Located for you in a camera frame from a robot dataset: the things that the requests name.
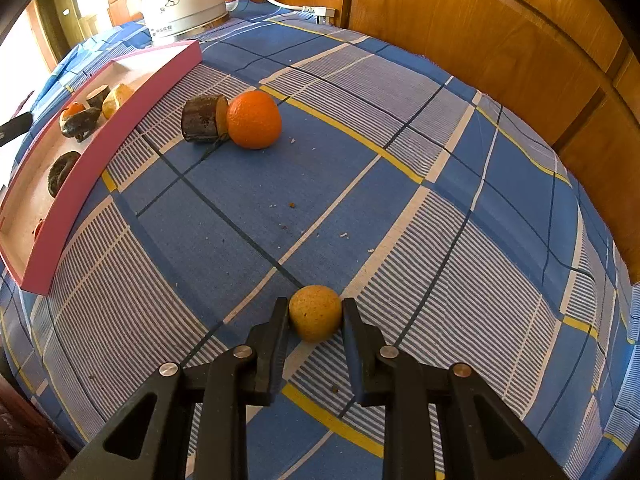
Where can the wooden framed doorway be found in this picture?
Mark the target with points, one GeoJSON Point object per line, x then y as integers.
{"type": "Point", "coordinates": [57, 27]}

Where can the pink-rimmed white tray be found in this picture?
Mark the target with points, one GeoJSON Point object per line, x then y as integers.
{"type": "Point", "coordinates": [151, 73]}

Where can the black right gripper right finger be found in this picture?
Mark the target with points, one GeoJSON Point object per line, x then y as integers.
{"type": "Point", "coordinates": [432, 413]}

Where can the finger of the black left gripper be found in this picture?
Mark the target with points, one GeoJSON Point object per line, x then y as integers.
{"type": "Point", "coordinates": [15, 127]}

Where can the dark oblong fruit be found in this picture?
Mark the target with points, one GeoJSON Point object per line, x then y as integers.
{"type": "Point", "coordinates": [82, 124]}

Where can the large orange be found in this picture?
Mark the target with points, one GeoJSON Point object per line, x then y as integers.
{"type": "Point", "coordinates": [254, 121]}

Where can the dark round fruit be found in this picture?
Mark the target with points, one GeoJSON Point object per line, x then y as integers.
{"type": "Point", "coordinates": [60, 171]}

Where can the orange with stem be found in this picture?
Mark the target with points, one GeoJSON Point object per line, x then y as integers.
{"type": "Point", "coordinates": [69, 111]}

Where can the blue plaid tablecloth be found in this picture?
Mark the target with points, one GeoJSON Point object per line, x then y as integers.
{"type": "Point", "coordinates": [457, 230]}

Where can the yellow apple-like fruit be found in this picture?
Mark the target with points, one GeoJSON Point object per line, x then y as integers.
{"type": "Point", "coordinates": [117, 97]}

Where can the small red tomato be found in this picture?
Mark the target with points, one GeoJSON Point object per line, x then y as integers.
{"type": "Point", "coordinates": [37, 229]}

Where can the dark cut log piece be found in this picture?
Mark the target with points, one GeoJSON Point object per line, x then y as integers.
{"type": "Point", "coordinates": [204, 119]}

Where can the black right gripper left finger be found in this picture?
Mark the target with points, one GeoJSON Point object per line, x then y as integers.
{"type": "Point", "coordinates": [191, 419]}

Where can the pale-topped cut log piece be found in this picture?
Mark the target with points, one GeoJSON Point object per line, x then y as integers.
{"type": "Point", "coordinates": [97, 96]}

